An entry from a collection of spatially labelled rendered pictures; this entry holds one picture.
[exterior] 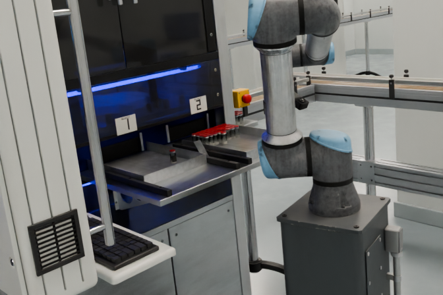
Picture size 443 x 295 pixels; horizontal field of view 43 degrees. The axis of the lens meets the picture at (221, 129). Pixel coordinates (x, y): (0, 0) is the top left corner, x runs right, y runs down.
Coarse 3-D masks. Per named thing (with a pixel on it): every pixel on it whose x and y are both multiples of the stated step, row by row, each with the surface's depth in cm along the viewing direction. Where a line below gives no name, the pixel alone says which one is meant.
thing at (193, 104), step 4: (204, 96) 221; (192, 100) 217; (200, 100) 220; (204, 100) 221; (192, 104) 217; (196, 104) 219; (204, 104) 222; (192, 108) 218; (196, 108) 219; (204, 108) 222; (192, 112) 218; (196, 112) 219
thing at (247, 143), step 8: (240, 128) 224; (248, 128) 221; (256, 128) 217; (240, 136) 220; (248, 136) 219; (256, 136) 218; (184, 144) 211; (192, 144) 207; (208, 144) 201; (224, 144) 211; (232, 144) 210; (240, 144) 209; (248, 144) 208; (256, 144) 207; (224, 152) 195; (232, 152) 192; (240, 152) 189; (248, 152) 187; (256, 152) 190
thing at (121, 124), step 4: (128, 116) 197; (132, 116) 199; (116, 120) 194; (120, 120) 195; (124, 120) 196; (132, 120) 199; (116, 124) 194; (120, 124) 196; (124, 124) 197; (132, 124) 199; (116, 128) 195; (120, 128) 196; (124, 128) 197; (128, 128) 198; (132, 128) 199; (136, 128) 200; (120, 132) 196; (124, 132) 197; (128, 132) 198
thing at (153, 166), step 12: (156, 144) 209; (132, 156) 208; (144, 156) 206; (156, 156) 205; (168, 156) 203; (180, 156) 200; (192, 156) 195; (204, 156) 189; (108, 168) 187; (120, 168) 195; (132, 168) 193; (144, 168) 192; (156, 168) 190; (168, 168) 179; (180, 168) 182; (192, 168) 186; (144, 180) 173; (156, 180) 176
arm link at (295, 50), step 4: (296, 44) 182; (292, 48) 180; (296, 48) 180; (292, 52) 180; (296, 52) 179; (292, 56) 180; (296, 56) 179; (300, 56) 179; (292, 60) 180; (296, 60) 180; (300, 60) 180; (296, 64) 181; (300, 64) 181
